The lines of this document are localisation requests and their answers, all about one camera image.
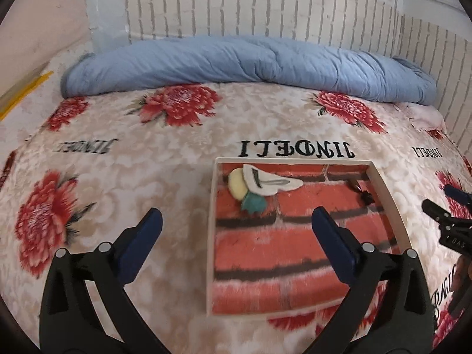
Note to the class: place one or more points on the clear plastic sheet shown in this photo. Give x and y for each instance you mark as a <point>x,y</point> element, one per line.
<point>107,24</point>

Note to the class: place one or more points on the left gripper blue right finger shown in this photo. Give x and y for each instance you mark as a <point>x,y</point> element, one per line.
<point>404,322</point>

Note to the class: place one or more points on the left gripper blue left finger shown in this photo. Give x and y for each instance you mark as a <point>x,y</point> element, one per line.
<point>68,321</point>

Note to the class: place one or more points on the cream jewelry tray red lining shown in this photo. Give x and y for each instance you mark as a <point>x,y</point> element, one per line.
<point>271,264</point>

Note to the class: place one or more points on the rolled blue quilt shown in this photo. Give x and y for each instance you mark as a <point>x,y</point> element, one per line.
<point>174,61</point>

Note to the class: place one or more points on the floral fleece blanket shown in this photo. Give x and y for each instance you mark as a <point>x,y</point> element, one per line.
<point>95,165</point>

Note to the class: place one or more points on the pink headboard cushion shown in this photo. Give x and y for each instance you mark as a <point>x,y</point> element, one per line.
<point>33,31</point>

